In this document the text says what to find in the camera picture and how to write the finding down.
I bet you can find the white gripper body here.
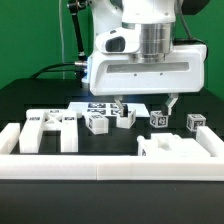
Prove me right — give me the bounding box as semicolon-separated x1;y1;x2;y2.
88;27;207;95

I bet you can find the white marker sheet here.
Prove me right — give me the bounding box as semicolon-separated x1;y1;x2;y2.
68;102;149;117

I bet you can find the white tagged cube near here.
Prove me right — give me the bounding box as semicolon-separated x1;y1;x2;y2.
150;111;168;128

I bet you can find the white hanging cable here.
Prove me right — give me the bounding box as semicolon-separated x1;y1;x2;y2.
58;0;66;80

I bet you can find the white chair seat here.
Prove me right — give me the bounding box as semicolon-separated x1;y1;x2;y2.
137;133;211;158

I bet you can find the white tagged cube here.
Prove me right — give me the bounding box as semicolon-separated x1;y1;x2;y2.
150;111;168;128
186;114;206;132

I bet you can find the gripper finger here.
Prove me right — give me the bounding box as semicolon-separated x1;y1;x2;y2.
114;95;124;112
163;93;179;116

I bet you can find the white chair back frame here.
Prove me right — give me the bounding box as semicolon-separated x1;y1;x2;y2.
19;109;78;153

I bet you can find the white U-shaped obstacle frame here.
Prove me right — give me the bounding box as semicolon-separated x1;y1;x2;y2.
0;123;224;181

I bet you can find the black cable bundle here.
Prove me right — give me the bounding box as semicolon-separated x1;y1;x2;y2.
29;61;88;80

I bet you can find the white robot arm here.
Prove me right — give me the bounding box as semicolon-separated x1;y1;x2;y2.
87;0;207;115

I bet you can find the white tagged cube far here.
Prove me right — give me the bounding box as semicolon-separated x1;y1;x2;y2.
186;114;206;132

